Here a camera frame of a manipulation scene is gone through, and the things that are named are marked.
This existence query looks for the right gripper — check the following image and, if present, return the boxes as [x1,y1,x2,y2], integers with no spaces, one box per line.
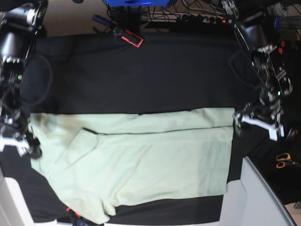
[0,110,42,159]

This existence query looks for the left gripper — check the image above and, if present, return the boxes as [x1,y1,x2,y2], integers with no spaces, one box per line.
[233,101,285,141]

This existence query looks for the light green T-shirt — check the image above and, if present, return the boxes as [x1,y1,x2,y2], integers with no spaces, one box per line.
[29,108,234,224]

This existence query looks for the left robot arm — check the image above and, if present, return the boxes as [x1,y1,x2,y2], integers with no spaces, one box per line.
[221,0,293,141]

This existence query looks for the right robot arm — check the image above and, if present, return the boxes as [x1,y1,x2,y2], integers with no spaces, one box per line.
[0,0,53,159]

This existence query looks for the black tape roll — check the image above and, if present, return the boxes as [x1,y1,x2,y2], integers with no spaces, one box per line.
[286,127,301,142]

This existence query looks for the red black side clamp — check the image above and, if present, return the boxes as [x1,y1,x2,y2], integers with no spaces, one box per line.
[277,40,286,66]

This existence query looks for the white chair armrest left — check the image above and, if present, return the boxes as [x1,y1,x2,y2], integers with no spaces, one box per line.
[0,170,35,226]

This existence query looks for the white chair armrest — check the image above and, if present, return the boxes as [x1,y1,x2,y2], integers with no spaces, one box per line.
[0,170,35,226]
[219,157,296,226]

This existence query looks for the white chair armrest right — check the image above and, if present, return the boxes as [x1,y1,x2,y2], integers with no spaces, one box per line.
[219,157,296,226]

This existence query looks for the blue red bottom clamp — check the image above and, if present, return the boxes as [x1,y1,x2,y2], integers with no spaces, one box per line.
[66,208,92,226]

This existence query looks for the blue red bar clamp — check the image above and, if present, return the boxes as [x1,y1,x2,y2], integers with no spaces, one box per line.
[92,15,144,48]

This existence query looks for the blue plastic box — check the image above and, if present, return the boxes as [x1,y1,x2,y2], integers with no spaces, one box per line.
[104,0,177,7]

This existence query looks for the orange handled scissors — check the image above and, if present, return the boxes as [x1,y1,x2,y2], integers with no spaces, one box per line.
[276,153,301,169]

